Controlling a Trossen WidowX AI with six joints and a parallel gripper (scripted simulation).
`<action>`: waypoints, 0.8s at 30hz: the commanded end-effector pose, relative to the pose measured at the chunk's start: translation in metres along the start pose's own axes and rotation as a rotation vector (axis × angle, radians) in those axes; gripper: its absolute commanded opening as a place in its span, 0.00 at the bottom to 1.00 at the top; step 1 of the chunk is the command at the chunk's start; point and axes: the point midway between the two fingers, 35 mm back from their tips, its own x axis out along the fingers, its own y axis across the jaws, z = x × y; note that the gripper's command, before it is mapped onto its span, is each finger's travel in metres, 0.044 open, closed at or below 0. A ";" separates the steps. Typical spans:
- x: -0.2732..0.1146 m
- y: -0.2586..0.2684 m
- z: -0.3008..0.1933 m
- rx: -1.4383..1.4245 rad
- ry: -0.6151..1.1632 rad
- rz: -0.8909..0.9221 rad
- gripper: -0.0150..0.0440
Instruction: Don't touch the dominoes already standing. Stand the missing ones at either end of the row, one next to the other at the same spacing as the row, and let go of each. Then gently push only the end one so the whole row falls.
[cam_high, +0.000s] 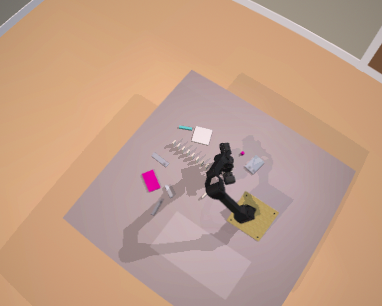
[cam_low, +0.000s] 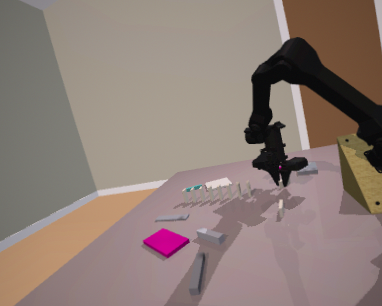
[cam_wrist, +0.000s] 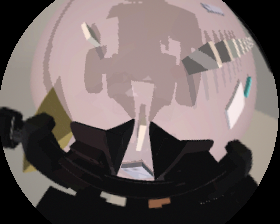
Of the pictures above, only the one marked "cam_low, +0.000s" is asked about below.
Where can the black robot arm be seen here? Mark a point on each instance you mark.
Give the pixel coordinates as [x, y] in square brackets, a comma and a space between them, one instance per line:
[298, 63]

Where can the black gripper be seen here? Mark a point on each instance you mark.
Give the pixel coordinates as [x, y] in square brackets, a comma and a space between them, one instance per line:
[287, 166]

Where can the magenta flat square slab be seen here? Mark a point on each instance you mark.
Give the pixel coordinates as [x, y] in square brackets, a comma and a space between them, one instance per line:
[166, 242]

